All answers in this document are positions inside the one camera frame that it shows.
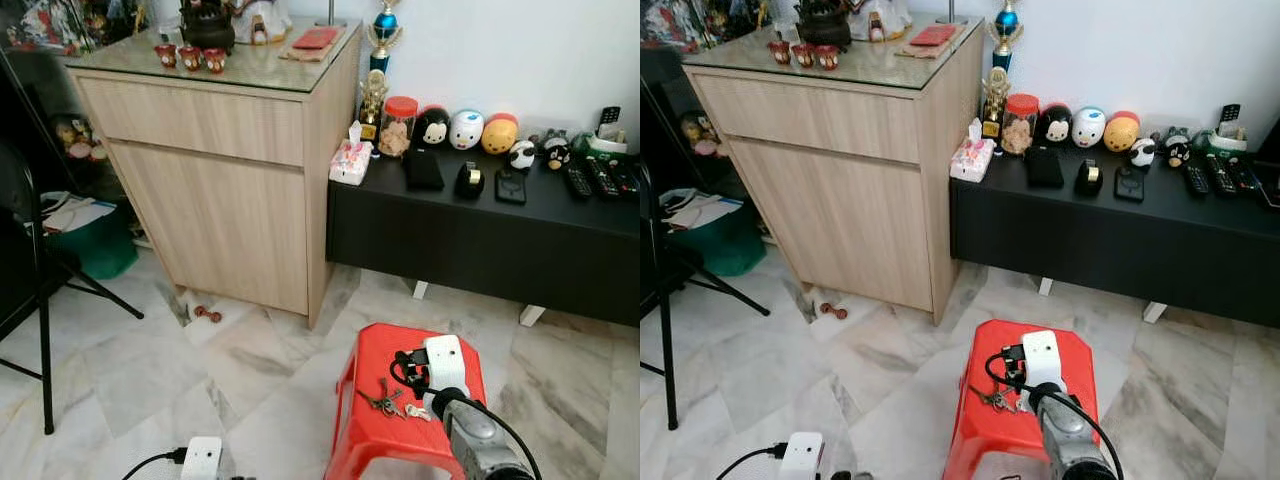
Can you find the white ceramic figurine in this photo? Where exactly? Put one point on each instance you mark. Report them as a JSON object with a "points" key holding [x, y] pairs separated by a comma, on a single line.
{"points": [[265, 20], [885, 18]]}

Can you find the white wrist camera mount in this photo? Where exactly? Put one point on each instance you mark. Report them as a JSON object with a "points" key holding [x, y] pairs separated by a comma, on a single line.
{"points": [[445, 362], [1043, 358], [202, 458], [801, 455]]}

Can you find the small black white plush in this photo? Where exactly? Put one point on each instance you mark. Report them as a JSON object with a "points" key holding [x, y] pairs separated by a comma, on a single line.
{"points": [[1143, 153], [522, 156]]}

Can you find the brown plush toys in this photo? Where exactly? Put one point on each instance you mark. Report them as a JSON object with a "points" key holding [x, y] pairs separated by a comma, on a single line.
{"points": [[702, 135], [78, 138]]}

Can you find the black remote control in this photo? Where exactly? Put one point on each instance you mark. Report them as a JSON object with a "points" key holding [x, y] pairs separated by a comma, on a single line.
{"points": [[1247, 176], [603, 177], [577, 180], [625, 180], [1222, 175], [1197, 179]]}

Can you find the small dark key bunch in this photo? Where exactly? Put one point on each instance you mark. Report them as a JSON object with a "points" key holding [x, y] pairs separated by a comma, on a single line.
{"points": [[993, 399], [382, 402]]}

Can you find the green bin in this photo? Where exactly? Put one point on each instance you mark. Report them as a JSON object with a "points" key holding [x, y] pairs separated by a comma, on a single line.
{"points": [[725, 245], [100, 250]]}

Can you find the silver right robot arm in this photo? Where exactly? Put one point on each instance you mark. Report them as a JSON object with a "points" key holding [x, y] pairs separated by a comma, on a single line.
{"points": [[478, 440], [1072, 440]]}

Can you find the small black grey plush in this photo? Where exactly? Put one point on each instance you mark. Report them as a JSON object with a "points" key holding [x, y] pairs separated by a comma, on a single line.
{"points": [[1177, 150], [556, 152]]}

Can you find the metal lamp pole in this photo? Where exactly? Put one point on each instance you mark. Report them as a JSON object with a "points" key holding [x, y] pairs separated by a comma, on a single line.
{"points": [[951, 8], [331, 10]]}

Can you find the small red dumbbell toy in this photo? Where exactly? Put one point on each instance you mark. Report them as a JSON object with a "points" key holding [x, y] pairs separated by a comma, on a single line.
{"points": [[207, 314], [834, 310]]}

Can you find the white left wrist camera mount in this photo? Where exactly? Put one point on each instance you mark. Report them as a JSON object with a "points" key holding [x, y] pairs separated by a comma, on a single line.
{"points": [[801, 455], [202, 458]]}

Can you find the white papers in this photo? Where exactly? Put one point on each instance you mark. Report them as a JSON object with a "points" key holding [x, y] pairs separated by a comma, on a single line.
{"points": [[698, 208], [75, 212]]}

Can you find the light wood cabinet glass top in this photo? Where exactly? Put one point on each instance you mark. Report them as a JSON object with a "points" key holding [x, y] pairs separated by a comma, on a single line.
{"points": [[845, 200], [220, 200]]}

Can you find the black tape dispenser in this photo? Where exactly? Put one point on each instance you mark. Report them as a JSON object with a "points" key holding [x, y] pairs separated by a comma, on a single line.
{"points": [[1089, 178], [470, 180]]}

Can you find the yellow orange round plush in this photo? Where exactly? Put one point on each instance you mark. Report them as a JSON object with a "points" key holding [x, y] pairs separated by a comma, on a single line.
{"points": [[500, 135], [1122, 132]]}

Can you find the small gold trophy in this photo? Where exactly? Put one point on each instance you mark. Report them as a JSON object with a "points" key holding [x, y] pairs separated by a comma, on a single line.
{"points": [[995, 100], [373, 105]]}

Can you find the clear jar red lid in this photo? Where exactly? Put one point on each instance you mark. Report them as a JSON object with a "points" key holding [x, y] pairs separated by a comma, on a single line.
{"points": [[1021, 128], [398, 130]]}

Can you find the black low console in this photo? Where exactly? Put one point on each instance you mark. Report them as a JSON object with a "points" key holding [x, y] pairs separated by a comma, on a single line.
{"points": [[1100, 240], [470, 240]]}

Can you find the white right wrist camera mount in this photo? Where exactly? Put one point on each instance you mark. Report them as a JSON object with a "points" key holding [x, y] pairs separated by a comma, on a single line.
{"points": [[1043, 358], [445, 362]]}

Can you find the flat red box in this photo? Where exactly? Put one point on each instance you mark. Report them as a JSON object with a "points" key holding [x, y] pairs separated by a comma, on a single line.
{"points": [[316, 38], [933, 35]]}

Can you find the pink white tissue pack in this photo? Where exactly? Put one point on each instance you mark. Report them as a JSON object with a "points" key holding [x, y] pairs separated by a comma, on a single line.
{"points": [[972, 158], [351, 162]]}

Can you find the red plastic stool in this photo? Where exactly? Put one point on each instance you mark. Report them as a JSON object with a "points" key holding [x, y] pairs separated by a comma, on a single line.
{"points": [[375, 440], [990, 440]]}

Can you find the black wallet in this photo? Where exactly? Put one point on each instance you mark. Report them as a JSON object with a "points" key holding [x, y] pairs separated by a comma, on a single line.
{"points": [[1044, 168], [423, 170]]}

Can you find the tall blue gold trophy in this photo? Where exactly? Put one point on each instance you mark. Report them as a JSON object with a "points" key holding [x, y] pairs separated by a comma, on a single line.
{"points": [[1004, 28], [384, 30]]}

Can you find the green holder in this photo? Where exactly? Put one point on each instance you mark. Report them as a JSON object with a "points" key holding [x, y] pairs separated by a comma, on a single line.
{"points": [[600, 146], [1222, 143]]}

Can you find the small red cup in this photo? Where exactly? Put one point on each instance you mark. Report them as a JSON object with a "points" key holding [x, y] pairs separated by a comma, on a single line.
{"points": [[803, 55], [190, 58], [779, 52], [166, 55], [215, 60], [828, 57]]}

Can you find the white round plush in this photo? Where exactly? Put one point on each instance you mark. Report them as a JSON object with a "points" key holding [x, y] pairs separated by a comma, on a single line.
{"points": [[467, 130], [1089, 127]]}

